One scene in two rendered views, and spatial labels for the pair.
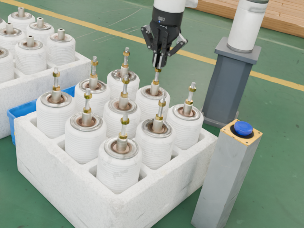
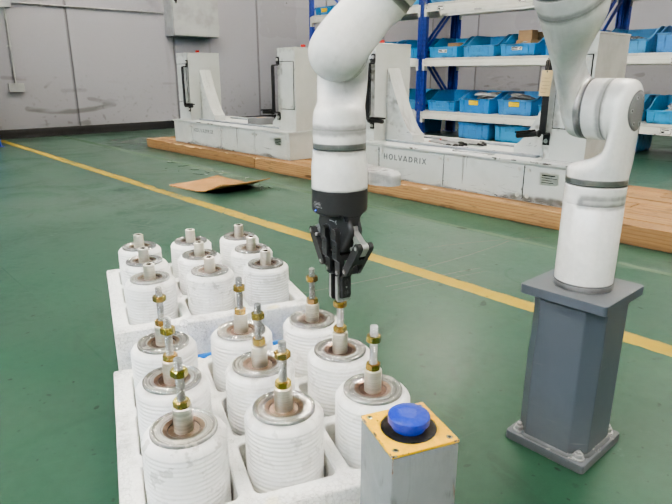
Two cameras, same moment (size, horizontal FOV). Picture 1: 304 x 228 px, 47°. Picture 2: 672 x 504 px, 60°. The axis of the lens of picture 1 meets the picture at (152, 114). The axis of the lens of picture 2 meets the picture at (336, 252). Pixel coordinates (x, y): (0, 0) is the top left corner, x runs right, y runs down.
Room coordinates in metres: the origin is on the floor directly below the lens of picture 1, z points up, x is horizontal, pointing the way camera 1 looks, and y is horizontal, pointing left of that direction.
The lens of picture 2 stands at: (0.20, -0.40, 0.64)
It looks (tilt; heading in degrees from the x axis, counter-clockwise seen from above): 17 degrees down; 32
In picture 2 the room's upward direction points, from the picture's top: straight up
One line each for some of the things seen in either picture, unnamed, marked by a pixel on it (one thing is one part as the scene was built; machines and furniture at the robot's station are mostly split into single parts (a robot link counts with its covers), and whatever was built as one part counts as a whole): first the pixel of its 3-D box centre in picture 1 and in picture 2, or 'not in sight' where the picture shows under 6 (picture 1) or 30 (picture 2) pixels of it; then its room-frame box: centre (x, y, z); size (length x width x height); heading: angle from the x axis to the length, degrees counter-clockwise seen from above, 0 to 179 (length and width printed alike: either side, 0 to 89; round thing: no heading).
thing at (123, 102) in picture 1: (123, 102); (259, 355); (0.75, 0.08, 0.26); 0.02 x 0.02 x 0.03
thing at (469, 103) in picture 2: not in sight; (487, 101); (6.18, 1.56, 0.36); 0.50 x 0.38 x 0.21; 165
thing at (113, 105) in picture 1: (122, 106); (259, 364); (0.75, 0.08, 0.25); 0.08 x 0.08 x 0.01
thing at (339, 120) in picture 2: not in sight; (340, 87); (0.85, 0.01, 0.62); 0.09 x 0.07 x 0.15; 25
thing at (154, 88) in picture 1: (154, 88); (340, 341); (0.85, 0.01, 0.26); 0.02 x 0.02 x 0.03
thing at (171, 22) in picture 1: (166, 23); (339, 216); (0.85, 0.01, 0.45); 0.08 x 0.08 x 0.09
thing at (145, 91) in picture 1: (154, 92); (340, 350); (0.85, 0.01, 0.25); 0.08 x 0.08 x 0.01
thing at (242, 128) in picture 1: (242, 129); (408, 422); (0.64, -0.20, 0.32); 0.04 x 0.04 x 0.02
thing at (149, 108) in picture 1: (149, 119); (340, 404); (0.85, 0.01, 0.16); 0.10 x 0.10 x 0.18
